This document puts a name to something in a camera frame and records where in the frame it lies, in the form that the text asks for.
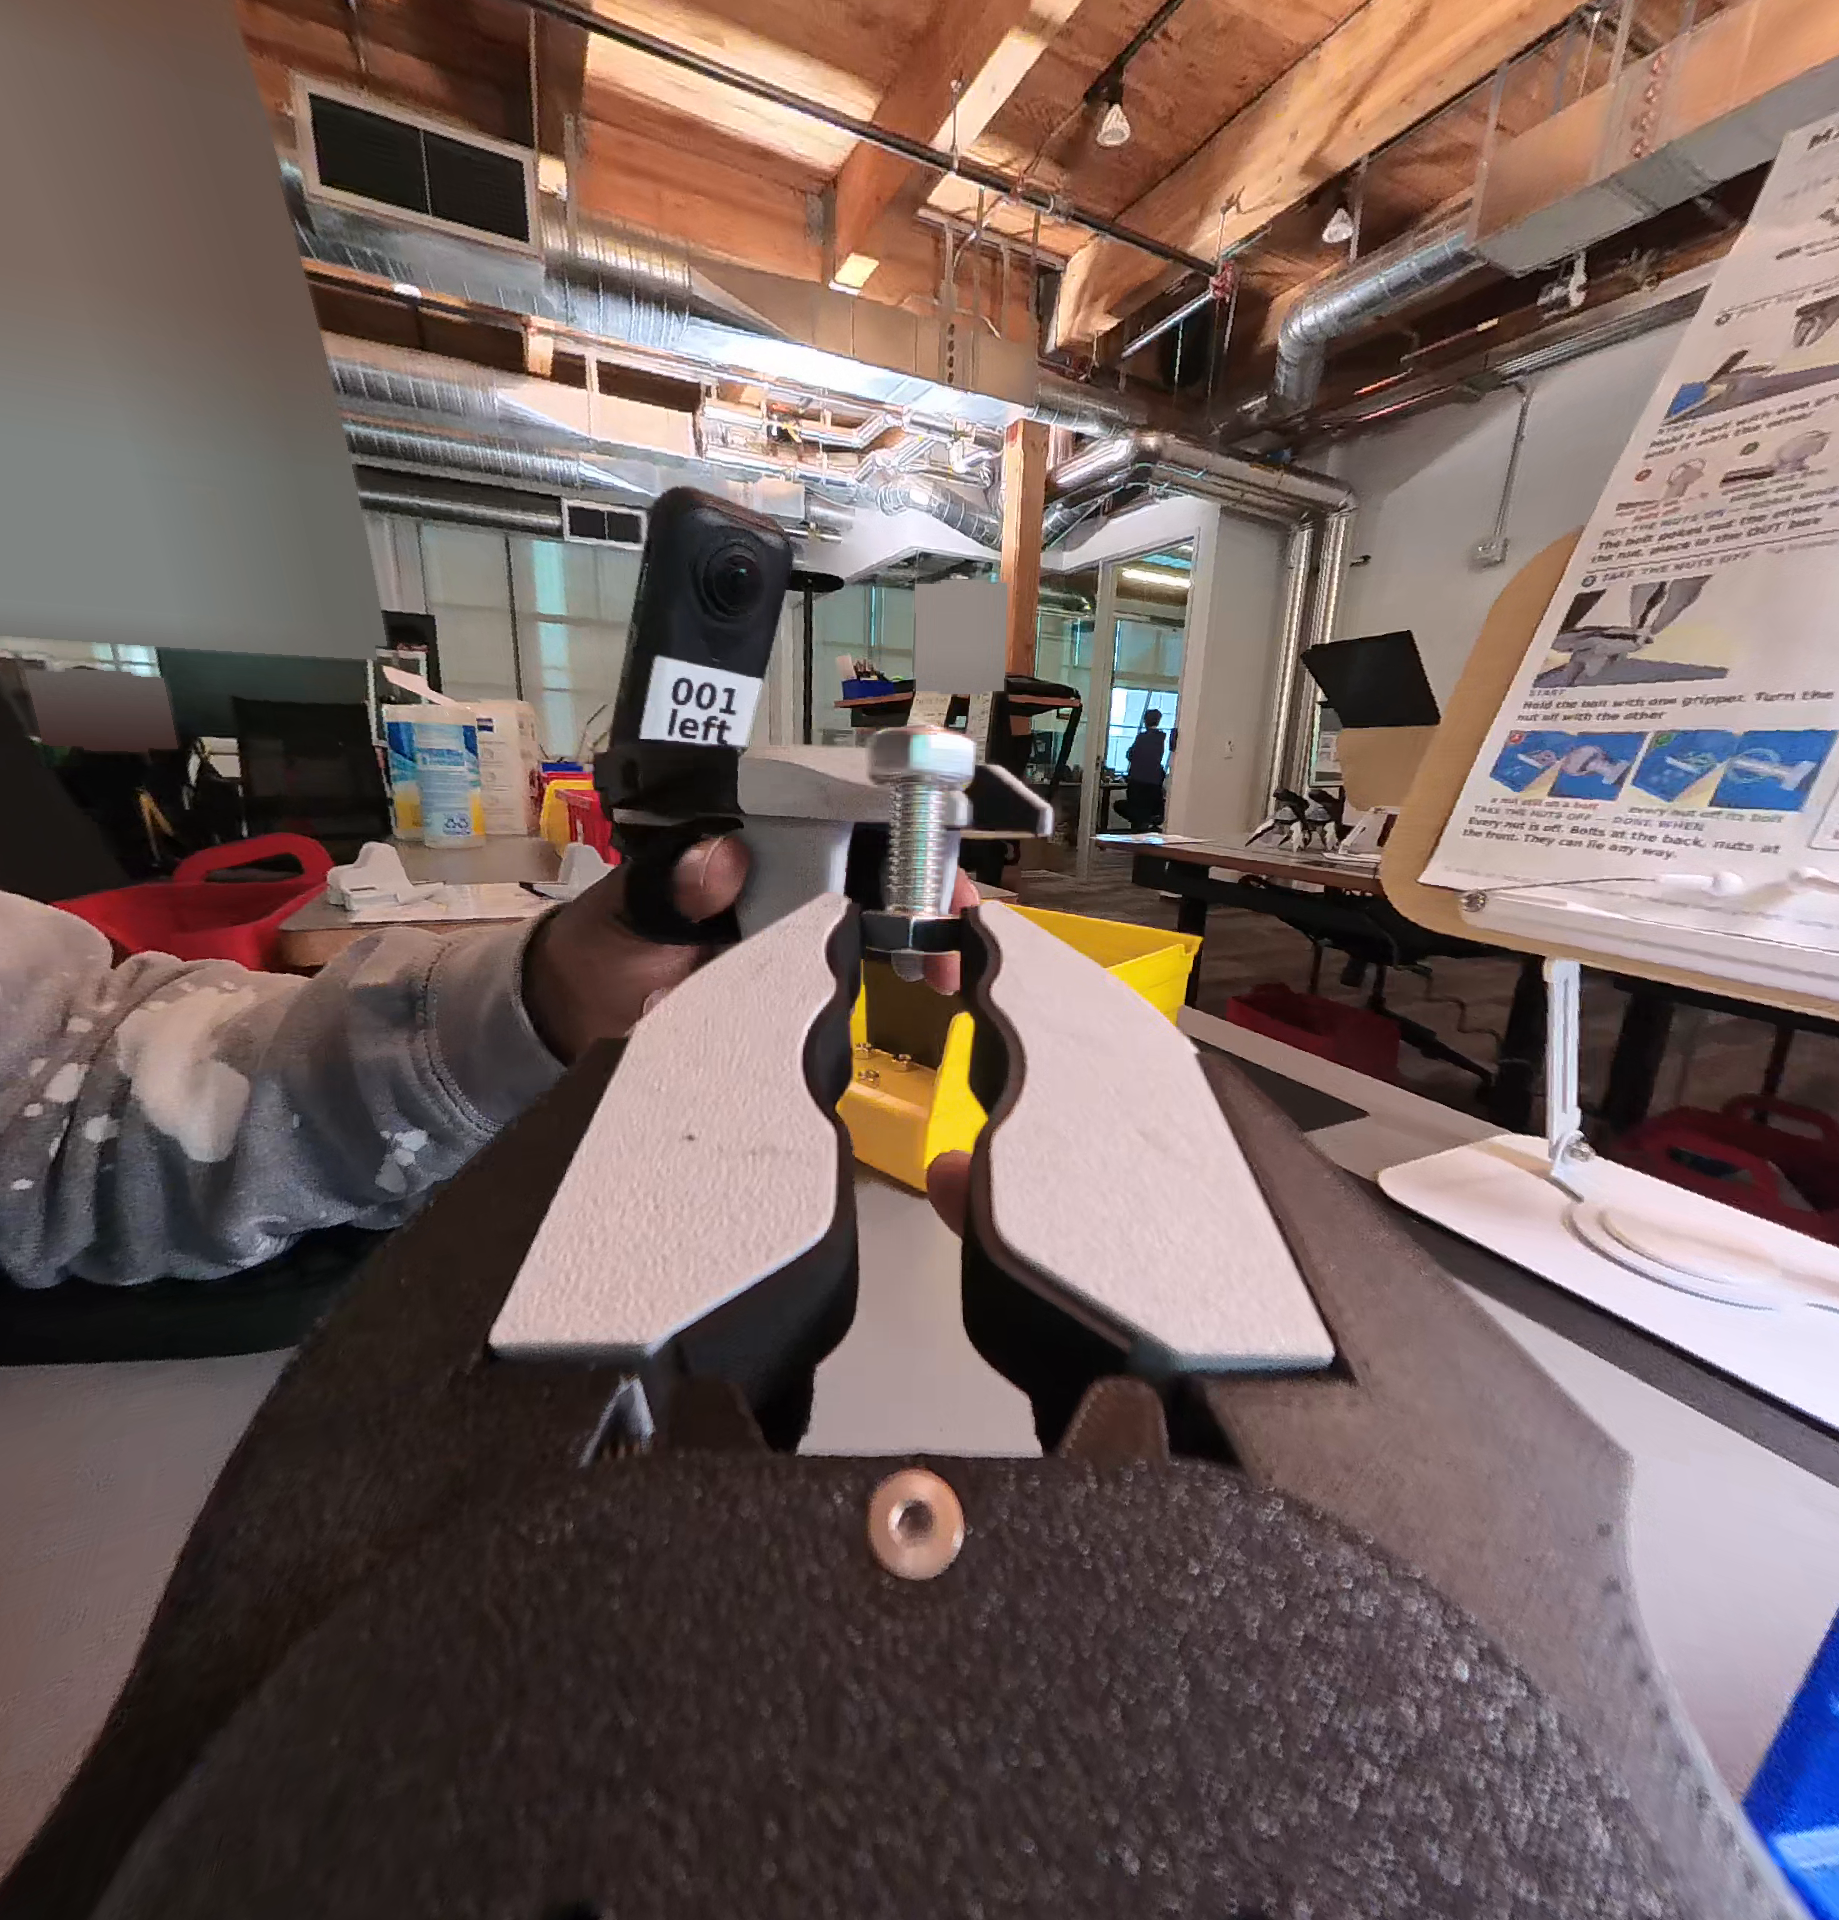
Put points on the wooden stand black panel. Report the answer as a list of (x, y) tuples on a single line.
[(1370, 677)]

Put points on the silver air duct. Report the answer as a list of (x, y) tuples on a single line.
[(635, 435)]

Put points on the black partition panel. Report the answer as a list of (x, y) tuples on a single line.
[(21, 796)]

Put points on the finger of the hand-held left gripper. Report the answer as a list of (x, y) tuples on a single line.
[(1011, 802), (815, 780)]

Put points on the white box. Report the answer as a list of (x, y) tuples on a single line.
[(510, 765)]

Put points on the white air vent grille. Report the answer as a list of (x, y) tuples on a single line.
[(416, 166)]

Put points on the person's right hand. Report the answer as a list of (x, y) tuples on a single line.
[(952, 1191)]

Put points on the small black white device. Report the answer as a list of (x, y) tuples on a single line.
[(1299, 816)]

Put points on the blue plastic bin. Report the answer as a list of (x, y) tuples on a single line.
[(1826, 1770)]

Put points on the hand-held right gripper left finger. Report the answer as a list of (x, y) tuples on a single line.
[(681, 1185)]

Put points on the small white plastic holder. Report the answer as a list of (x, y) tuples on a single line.
[(381, 877)]

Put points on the small white blue object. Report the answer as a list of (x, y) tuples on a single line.
[(578, 872)]

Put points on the white tablet stand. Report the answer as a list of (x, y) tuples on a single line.
[(1370, 830)]

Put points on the white instruction sheet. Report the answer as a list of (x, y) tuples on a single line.
[(1730, 600)]

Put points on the person's left hand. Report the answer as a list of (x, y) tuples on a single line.
[(590, 961)]

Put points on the person's left forearm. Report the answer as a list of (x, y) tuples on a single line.
[(260, 1066)]

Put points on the yellow plastic bin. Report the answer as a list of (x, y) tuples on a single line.
[(1115, 952)]

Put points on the silver flange bolt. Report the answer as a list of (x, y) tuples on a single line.
[(921, 840)]

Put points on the blue-white wipes tub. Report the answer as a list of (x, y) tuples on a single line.
[(435, 780)]

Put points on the black bin divider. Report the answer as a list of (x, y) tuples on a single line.
[(907, 1006)]

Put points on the black floor lamp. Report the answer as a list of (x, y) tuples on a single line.
[(815, 582)]

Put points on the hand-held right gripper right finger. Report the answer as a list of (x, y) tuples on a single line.
[(1145, 1200)]

